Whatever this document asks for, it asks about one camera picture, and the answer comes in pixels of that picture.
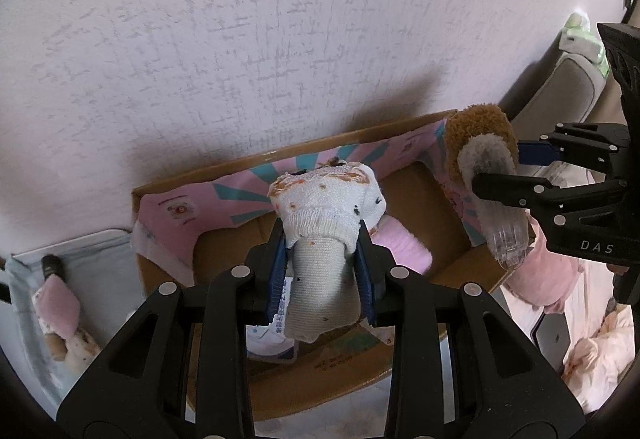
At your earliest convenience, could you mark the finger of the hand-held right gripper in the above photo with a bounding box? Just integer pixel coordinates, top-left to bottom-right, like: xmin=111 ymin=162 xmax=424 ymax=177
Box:
xmin=516 ymin=120 xmax=632 ymax=170
xmin=471 ymin=170 xmax=630 ymax=222

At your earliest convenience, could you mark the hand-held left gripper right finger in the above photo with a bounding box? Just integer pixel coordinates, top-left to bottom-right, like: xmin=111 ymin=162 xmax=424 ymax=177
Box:
xmin=352 ymin=219 xmax=586 ymax=439

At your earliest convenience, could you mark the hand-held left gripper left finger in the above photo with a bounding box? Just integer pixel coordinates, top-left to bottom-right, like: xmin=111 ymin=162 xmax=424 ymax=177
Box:
xmin=56 ymin=221 xmax=301 ymax=439

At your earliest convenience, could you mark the white grey spotted sock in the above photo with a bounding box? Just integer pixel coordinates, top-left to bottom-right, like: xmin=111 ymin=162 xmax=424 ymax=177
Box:
xmin=268 ymin=160 xmax=387 ymax=342

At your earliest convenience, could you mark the pink fluffy cloth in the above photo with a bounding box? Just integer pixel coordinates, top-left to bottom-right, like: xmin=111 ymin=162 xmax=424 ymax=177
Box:
xmin=372 ymin=214 xmax=434 ymax=278

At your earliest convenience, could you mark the cardboard box with pink lining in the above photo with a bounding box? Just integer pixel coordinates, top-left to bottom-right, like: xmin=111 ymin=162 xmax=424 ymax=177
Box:
xmin=131 ymin=109 xmax=538 ymax=422

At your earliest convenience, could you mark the floral white sock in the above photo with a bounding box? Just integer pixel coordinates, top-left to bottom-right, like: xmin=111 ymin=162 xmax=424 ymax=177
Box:
xmin=64 ymin=326 xmax=104 ymax=372

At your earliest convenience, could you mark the pink sock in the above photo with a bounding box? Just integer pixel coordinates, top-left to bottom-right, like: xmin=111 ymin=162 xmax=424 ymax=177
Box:
xmin=32 ymin=276 xmax=81 ymax=338

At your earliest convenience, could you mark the dark brown small bottle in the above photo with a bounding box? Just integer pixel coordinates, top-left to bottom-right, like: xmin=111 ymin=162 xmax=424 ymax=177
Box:
xmin=41 ymin=255 xmax=64 ymax=281

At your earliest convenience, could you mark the pink plush toy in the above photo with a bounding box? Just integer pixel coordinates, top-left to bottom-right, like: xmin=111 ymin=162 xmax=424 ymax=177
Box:
xmin=504 ymin=214 xmax=587 ymax=309

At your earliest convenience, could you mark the grey chair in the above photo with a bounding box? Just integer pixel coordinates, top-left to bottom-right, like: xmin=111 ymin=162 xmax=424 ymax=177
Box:
xmin=510 ymin=50 xmax=609 ymax=141

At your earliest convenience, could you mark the white printed packet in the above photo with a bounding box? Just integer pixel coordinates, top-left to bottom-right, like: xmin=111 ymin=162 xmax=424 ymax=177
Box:
xmin=245 ymin=269 xmax=301 ymax=363

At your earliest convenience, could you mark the silver flat device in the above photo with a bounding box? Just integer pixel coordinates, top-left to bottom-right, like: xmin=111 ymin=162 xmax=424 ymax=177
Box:
xmin=530 ymin=304 xmax=572 ymax=366

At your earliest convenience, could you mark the pale pink clothing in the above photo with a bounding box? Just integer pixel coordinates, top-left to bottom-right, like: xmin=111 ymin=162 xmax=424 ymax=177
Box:
xmin=560 ymin=259 xmax=637 ymax=414

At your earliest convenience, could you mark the white wet wipes pack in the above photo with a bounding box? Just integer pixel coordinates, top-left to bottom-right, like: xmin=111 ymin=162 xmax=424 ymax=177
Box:
xmin=559 ymin=12 xmax=612 ymax=76

